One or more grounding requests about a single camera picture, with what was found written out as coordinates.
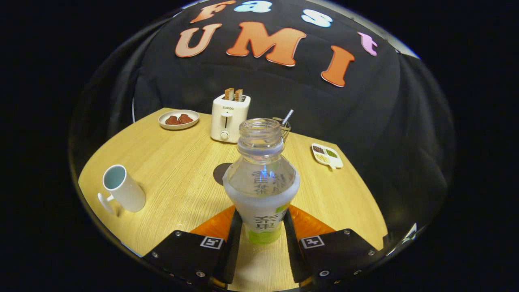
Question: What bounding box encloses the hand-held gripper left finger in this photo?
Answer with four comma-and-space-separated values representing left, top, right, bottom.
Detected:
142, 205, 244, 290

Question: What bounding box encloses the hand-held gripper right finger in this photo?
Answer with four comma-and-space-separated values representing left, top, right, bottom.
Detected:
283, 205, 384, 289

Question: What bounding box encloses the clear juice bottle green label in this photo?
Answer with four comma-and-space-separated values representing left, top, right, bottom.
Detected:
223, 118, 300, 245

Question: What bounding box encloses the dark brown round coaster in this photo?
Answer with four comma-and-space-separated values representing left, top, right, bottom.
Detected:
213, 163, 234, 186

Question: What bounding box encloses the white cup with handle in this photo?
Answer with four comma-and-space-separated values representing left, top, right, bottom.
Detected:
97, 164, 146, 215

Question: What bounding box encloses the white divided dish with beans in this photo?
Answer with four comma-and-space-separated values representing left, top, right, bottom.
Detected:
311, 143, 343, 170

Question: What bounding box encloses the wooden table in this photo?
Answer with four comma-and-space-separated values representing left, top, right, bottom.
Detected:
78, 107, 389, 292

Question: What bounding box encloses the white toaster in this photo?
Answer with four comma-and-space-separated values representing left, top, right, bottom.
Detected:
210, 93, 251, 144

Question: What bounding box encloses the round white plate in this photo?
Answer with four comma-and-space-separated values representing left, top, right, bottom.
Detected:
158, 109, 200, 130

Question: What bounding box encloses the small wire basket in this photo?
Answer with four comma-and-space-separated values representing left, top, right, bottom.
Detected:
272, 117, 291, 142

